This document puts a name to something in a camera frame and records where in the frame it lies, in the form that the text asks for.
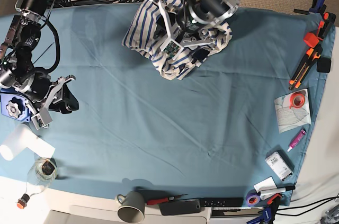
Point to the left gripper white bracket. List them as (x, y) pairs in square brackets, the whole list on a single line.
[(178, 29)]

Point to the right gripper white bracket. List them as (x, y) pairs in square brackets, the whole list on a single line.
[(58, 99)]

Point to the blue white striped T-shirt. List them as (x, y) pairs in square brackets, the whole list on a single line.
[(140, 37)]

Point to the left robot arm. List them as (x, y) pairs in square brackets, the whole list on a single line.
[(221, 10)]

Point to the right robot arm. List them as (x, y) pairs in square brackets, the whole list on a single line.
[(27, 92)]

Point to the blue box with knob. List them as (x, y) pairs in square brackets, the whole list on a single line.
[(13, 105)]

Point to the black zip tie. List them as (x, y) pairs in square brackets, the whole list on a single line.
[(43, 52)]

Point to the clear plastic cup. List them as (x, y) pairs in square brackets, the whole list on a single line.
[(19, 139)]

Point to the clear glass bottle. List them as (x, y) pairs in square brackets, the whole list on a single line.
[(42, 173)]

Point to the red tape roll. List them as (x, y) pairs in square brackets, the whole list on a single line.
[(297, 100)]

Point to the leaf pattern paper card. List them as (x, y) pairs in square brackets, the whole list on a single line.
[(290, 118)]

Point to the orange black bar clamp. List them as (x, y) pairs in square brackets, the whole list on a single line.
[(312, 39)]

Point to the black square foam pad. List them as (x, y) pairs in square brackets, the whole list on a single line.
[(324, 65)]

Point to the grey ceramic mug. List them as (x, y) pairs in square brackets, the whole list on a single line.
[(131, 207)]

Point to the white boxed hard drive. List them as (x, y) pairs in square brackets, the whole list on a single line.
[(279, 166)]

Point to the blue spring clamp top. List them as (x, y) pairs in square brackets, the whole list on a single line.
[(318, 6)]

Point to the blue spring clamp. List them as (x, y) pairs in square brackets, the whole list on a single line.
[(318, 6), (268, 213)]

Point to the white paper tag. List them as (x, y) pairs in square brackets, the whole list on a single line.
[(266, 184)]

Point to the black remote control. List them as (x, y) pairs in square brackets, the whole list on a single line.
[(221, 202)]

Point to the purple tape roll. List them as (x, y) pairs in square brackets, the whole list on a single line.
[(253, 199)]

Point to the black smartphone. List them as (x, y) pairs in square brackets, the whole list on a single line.
[(180, 207)]

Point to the black marker pen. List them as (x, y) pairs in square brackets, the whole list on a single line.
[(277, 190)]

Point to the blue spring clamp bottom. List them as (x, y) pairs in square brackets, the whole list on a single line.
[(268, 213)]

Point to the red handled screwdriver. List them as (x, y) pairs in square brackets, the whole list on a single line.
[(164, 200)]

